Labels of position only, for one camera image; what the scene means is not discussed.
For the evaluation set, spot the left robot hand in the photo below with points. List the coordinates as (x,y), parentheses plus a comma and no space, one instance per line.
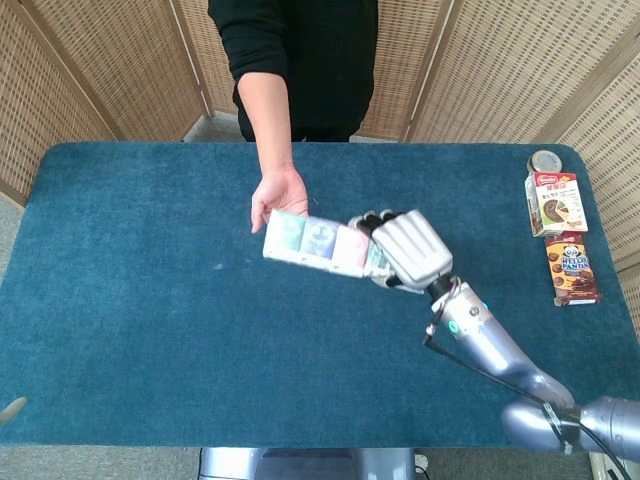
(10,411)

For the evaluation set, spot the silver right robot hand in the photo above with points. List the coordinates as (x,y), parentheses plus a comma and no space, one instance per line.
(412,247)

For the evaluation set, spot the person's bare hand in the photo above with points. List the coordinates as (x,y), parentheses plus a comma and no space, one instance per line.
(280,195)

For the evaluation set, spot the pastel tissue multipack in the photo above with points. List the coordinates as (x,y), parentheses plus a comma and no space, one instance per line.
(315,240)

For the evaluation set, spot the person's bare forearm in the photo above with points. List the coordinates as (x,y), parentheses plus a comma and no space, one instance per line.
(267,120)

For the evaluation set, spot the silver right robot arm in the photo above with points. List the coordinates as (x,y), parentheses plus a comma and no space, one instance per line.
(500,345)

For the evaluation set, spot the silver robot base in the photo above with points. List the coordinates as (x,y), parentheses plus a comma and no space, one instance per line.
(300,465)

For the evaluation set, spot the person's black clothed torso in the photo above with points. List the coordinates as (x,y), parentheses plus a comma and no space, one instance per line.
(325,60)

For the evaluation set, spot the wicker folding screen panel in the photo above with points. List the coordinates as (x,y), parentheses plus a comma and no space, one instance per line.
(30,100)
(125,60)
(620,150)
(210,65)
(500,65)
(400,65)

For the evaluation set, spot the red wafer snack box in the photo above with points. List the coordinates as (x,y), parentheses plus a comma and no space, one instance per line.
(557,205)

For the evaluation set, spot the brown Hello Panda box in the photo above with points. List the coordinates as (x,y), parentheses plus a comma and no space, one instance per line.
(572,270)

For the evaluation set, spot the blue table cloth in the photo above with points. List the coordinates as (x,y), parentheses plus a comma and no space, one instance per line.
(150,325)

